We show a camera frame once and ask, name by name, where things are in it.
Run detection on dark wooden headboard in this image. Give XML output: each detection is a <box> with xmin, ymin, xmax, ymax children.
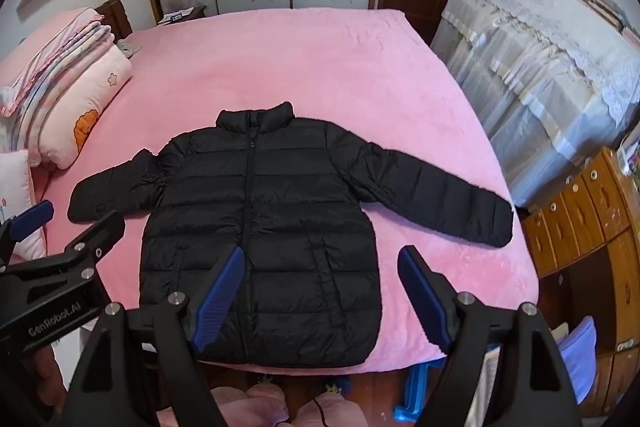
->
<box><xmin>95</xmin><ymin>0</ymin><xmax>134</xmax><ymax>40</ymax></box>

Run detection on blue plastic stool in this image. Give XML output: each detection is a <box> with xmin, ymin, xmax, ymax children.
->
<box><xmin>392</xmin><ymin>359</ymin><xmax>451</xmax><ymax>423</ymax></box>

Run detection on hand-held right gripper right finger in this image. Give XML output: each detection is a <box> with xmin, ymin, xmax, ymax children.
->
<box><xmin>396</xmin><ymin>245</ymin><xmax>585</xmax><ymax>427</ymax></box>

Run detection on folded pink quilt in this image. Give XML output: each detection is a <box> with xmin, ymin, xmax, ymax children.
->
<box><xmin>0</xmin><ymin>7</ymin><xmax>114</xmax><ymax>118</ymax></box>

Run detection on black puffer jacket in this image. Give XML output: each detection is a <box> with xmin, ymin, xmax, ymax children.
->
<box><xmin>67</xmin><ymin>102</ymin><xmax>515</xmax><ymax>369</ymax></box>

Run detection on wooden cabinet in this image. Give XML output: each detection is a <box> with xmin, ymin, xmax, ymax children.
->
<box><xmin>520</xmin><ymin>147</ymin><xmax>640</xmax><ymax>419</ymax></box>

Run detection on white lace cloth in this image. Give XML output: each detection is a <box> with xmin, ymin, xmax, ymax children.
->
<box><xmin>462</xmin><ymin>0</ymin><xmax>640</xmax><ymax>120</ymax></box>

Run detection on pink fuzzy slippers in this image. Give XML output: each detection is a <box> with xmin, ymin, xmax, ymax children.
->
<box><xmin>155</xmin><ymin>383</ymin><xmax>352</xmax><ymax>427</ymax></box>

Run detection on cartoon print pillow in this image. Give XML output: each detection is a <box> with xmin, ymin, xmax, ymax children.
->
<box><xmin>20</xmin><ymin>44</ymin><xmax>135</xmax><ymax>170</ymax></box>

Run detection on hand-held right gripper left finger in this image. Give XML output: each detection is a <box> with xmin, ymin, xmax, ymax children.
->
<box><xmin>60</xmin><ymin>247</ymin><xmax>246</xmax><ymax>427</ymax></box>

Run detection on pink bed blanket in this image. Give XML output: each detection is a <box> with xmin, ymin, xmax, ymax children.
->
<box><xmin>30</xmin><ymin>8</ymin><xmax>542</xmax><ymax>375</ymax></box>

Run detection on stack of books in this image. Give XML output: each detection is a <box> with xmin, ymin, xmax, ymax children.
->
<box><xmin>575</xmin><ymin>0</ymin><xmax>640</xmax><ymax>48</ymax></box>

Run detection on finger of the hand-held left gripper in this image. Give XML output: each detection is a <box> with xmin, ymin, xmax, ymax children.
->
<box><xmin>0</xmin><ymin>200</ymin><xmax>55</xmax><ymax>265</ymax></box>
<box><xmin>59</xmin><ymin>211</ymin><xmax>127</xmax><ymax>269</ymax></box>

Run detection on lilac cloth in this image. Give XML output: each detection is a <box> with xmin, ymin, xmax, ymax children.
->
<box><xmin>555</xmin><ymin>316</ymin><xmax>599</xmax><ymax>406</ymax></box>

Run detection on wooden nightstand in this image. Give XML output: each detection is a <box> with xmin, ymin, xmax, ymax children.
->
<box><xmin>157</xmin><ymin>4</ymin><xmax>207</xmax><ymax>26</ymax></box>

